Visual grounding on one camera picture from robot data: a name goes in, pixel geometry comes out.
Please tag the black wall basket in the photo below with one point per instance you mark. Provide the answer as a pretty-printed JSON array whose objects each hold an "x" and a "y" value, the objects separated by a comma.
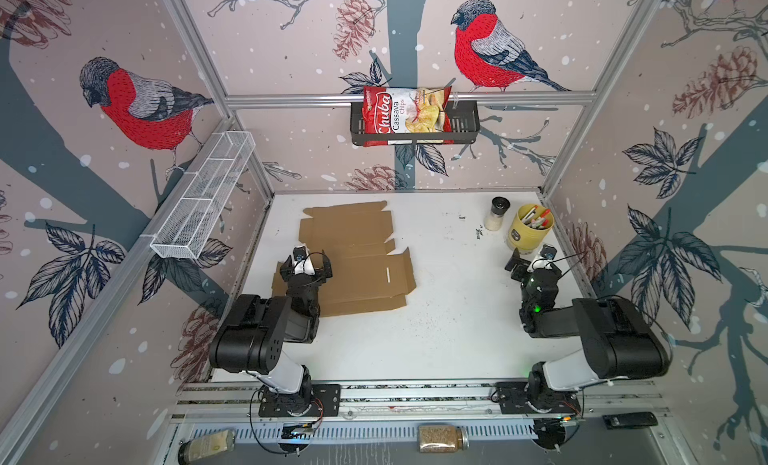
[{"x": 462, "y": 116}]

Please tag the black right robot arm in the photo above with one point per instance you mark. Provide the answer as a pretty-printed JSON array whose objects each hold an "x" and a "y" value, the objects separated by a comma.
[{"x": 616, "y": 342}]

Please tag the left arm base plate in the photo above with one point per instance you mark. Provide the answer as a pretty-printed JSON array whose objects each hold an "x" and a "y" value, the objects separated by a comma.
[{"x": 327, "y": 400}]

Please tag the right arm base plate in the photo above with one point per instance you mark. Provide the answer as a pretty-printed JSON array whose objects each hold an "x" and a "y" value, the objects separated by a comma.
[{"x": 518, "y": 397}]

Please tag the brown grain glass jar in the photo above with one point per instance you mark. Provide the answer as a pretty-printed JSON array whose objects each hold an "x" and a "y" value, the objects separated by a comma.
[{"x": 441, "y": 438}]

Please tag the yellow pen cup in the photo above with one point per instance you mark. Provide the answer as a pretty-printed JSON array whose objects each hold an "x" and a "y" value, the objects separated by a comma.
[{"x": 531, "y": 224}]

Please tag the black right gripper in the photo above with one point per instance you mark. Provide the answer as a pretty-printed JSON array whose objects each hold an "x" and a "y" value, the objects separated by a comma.
[{"x": 519, "y": 266}]

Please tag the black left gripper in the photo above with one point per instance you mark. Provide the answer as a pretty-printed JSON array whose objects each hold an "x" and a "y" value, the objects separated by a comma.
[{"x": 288, "y": 268}]

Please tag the red cassava chips bag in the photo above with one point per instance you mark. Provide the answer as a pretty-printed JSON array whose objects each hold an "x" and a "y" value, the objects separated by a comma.
[{"x": 405, "y": 111}]

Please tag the brown cardboard box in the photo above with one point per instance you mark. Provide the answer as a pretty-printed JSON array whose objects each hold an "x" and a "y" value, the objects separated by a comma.
[{"x": 357, "y": 239}]

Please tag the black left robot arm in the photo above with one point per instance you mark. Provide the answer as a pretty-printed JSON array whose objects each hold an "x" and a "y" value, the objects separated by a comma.
[{"x": 251, "y": 337}]

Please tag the black remote device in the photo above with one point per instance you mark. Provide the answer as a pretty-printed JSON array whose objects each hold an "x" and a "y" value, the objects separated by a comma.
[{"x": 633, "y": 420}]

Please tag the black lid spice shaker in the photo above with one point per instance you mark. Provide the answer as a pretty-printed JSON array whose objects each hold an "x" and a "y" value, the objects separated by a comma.
[{"x": 495, "y": 217}]

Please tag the white wire mesh shelf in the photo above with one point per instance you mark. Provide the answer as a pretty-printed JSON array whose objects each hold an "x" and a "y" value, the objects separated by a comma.
[{"x": 195, "y": 214}]

